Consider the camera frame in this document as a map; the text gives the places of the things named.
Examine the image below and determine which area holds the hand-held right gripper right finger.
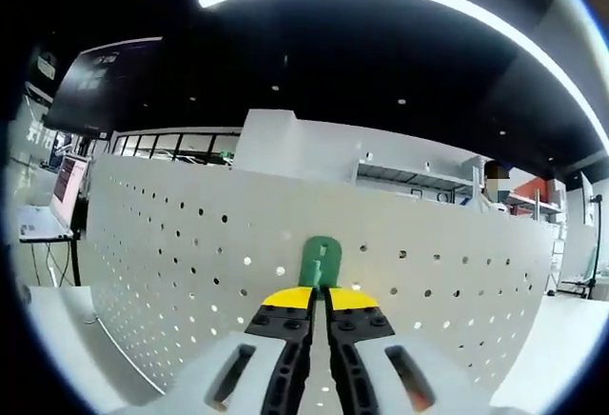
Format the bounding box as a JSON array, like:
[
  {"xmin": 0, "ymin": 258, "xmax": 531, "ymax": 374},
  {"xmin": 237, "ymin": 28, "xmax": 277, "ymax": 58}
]
[{"xmin": 324, "ymin": 287, "xmax": 496, "ymax": 415}]

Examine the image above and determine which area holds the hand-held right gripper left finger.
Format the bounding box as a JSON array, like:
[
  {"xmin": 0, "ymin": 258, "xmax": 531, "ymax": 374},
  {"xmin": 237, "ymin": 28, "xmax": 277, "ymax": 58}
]
[{"xmin": 108, "ymin": 285, "xmax": 320, "ymax": 415}]

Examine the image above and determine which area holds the green hook assembly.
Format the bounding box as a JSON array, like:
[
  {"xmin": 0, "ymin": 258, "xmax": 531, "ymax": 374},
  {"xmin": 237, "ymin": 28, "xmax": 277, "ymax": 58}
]
[{"xmin": 298, "ymin": 236, "xmax": 344, "ymax": 290}]

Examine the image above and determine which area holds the white perforated mounting plate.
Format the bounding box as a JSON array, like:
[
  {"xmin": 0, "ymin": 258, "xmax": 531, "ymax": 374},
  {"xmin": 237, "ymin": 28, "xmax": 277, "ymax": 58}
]
[{"xmin": 85, "ymin": 154, "xmax": 565, "ymax": 395}]

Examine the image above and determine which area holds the metal storage shelf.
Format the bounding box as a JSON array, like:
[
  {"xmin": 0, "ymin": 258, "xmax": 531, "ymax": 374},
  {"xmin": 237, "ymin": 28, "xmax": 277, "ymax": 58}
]
[{"xmin": 354, "ymin": 150, "xmax": 567, "ymax": 226}]

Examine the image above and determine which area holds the black tripod stand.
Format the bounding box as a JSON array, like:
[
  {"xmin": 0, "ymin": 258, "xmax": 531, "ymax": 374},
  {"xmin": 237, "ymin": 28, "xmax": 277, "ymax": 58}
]
[{"xmin": 559, "ymin": 193, "xmax": 608, "ymax": 300}]

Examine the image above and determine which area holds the red storage box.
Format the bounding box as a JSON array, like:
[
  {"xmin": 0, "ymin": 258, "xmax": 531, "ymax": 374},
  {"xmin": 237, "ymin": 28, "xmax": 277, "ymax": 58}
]
[{"xmin": 511, "ymin": 174, "xmax": 556, "ymax": 207}]

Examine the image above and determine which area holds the silver laptop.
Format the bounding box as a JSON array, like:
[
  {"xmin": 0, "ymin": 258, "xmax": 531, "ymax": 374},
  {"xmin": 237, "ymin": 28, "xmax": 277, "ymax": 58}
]
[{"xmin": 18, "ymin": 155, "xmax": 89, "ymax": 245}]

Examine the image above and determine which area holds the black framed glass partition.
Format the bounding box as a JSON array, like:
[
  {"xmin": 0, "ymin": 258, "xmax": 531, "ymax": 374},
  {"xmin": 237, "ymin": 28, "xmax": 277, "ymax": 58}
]
[{"xmin": 111, "ymin": 131, "xmax": 242, "ymax": 168}]

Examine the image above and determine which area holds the white display panel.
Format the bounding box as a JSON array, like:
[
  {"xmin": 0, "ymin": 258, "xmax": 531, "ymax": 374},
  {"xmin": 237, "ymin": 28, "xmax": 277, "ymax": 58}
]
[{"xmin": 579, "ymin": 170, "xmax": 597, "ymax": 227}]

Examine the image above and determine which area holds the large wall display screen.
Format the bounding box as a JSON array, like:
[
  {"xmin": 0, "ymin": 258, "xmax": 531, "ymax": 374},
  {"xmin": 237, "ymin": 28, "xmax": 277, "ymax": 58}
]
[{"xmin": 45, "ymin": 36, "xmax": 166, "ymax": 140}]

